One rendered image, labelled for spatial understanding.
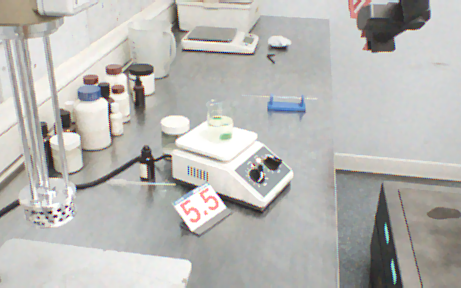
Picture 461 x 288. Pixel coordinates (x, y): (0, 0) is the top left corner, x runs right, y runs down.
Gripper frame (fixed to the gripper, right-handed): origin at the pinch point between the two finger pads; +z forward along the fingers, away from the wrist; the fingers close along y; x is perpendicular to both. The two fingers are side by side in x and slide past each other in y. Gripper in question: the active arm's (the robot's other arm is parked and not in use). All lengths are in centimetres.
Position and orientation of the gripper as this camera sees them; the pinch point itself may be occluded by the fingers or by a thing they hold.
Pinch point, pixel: (365, 42)
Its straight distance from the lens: 148.7
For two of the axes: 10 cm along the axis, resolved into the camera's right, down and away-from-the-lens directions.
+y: 1.2, 9.9, -0.8
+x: 9.7, -1.0, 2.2
